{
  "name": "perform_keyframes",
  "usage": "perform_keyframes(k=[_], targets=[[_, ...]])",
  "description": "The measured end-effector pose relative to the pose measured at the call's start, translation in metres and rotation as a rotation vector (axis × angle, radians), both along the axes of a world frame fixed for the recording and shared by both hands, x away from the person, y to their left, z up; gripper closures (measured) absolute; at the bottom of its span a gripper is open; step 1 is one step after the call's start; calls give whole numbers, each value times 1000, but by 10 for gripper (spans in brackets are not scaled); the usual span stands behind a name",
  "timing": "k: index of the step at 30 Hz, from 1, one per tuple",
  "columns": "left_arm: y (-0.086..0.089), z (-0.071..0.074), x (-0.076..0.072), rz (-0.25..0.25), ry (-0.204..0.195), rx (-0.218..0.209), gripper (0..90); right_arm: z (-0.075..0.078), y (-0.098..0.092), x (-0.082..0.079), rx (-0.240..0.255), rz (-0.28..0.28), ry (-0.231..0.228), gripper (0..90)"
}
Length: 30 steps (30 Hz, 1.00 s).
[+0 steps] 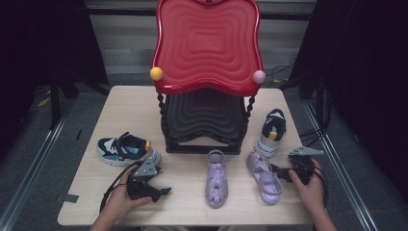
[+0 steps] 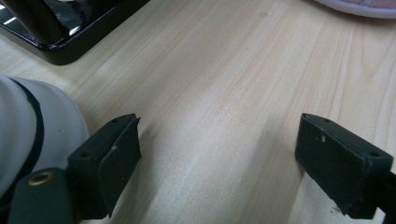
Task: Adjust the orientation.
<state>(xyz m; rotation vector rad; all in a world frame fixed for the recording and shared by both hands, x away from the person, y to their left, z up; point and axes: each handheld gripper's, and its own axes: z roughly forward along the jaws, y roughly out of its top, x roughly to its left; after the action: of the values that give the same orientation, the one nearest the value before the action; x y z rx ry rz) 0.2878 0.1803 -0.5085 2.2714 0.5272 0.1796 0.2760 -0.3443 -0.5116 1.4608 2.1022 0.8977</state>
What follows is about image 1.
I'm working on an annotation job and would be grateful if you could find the person's left hand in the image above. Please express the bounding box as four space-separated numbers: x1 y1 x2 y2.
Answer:
100 165 153 222

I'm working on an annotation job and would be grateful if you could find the yellow tape piece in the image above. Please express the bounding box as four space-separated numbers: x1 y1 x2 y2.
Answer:
37 95 52 109

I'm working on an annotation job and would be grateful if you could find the navy and white sneaker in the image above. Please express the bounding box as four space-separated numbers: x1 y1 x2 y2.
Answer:
96 131 162 171
253 108 287 159

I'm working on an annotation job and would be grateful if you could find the dark curtain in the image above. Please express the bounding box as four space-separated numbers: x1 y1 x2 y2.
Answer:
290 0 408 193
0 0 110 162

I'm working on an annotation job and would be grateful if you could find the purple sandal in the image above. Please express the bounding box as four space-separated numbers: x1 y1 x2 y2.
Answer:
245 151 285 206
205 148 229 209

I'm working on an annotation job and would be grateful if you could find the person's right hand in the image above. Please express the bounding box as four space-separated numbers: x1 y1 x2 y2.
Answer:
288 159 325 215

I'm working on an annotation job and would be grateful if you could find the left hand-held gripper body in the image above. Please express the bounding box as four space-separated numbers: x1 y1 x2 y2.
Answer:
126 157 162 200

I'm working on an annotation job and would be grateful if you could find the black cable bundle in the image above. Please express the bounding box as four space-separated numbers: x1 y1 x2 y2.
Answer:
299 86 333 147

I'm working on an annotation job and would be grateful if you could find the red and black shoe rack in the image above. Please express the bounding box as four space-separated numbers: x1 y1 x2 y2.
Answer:
149 0 268 156

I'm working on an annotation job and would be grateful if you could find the dark tape strip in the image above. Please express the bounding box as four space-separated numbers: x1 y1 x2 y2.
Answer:
61 192 80 204

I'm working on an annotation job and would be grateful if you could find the metal floor rail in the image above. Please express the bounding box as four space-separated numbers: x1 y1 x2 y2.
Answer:
0 105 76 231
302 102 379 231

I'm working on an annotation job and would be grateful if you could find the black floor cable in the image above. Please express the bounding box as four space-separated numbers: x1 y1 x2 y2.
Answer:
265 63 294 86

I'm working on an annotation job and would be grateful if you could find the right hand-held gripper cable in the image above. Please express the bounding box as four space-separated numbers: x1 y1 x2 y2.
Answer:
312 167 330 210

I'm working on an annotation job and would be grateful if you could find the black metal stand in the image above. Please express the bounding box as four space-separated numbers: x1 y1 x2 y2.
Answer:
47 73 112 131

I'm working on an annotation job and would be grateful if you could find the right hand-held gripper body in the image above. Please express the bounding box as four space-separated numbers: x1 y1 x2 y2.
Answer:
288 146 325 186

